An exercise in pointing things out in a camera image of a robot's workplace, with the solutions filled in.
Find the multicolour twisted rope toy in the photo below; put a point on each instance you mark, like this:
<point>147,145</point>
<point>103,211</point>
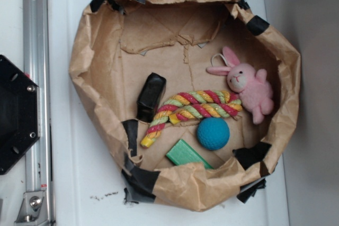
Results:
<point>193,105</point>

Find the green rectangular block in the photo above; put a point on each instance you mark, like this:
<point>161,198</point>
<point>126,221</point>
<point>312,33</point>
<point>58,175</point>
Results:
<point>182,153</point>

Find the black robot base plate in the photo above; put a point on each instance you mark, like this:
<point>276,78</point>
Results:
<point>19,114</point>

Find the aluminium frame rail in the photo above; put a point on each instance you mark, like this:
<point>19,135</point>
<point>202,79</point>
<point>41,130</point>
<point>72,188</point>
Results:
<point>38,165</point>

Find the black box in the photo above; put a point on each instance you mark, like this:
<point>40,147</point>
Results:
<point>150,96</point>

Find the pink plush bunny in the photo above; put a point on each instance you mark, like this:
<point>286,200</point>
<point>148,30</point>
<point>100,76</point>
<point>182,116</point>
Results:
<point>251,85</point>

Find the metal corner bracket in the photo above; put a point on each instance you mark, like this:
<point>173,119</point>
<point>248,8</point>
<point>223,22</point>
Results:
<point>33,210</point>

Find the brown paper bag bin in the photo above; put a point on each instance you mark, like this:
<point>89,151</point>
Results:
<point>119,43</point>

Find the blue dimpled ball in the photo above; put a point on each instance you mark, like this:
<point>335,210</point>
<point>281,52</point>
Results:
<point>213,133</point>

